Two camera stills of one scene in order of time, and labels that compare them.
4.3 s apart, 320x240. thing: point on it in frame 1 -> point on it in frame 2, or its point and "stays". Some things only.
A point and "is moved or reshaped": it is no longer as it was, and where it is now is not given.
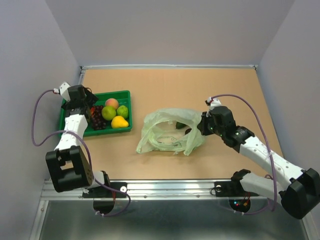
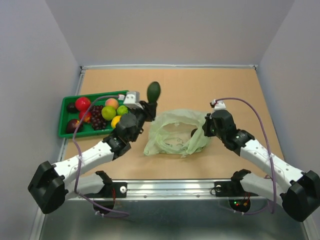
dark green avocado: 179,125 -> 153,91
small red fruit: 92,110 is moved or reshaped
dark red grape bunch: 99,122 stays
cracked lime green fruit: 123,111 stays
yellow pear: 118,121 stays
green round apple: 108,112 stays
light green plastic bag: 174,129 is moved or reshaped
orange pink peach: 112,102 stays
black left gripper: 90,99 -> 149,110
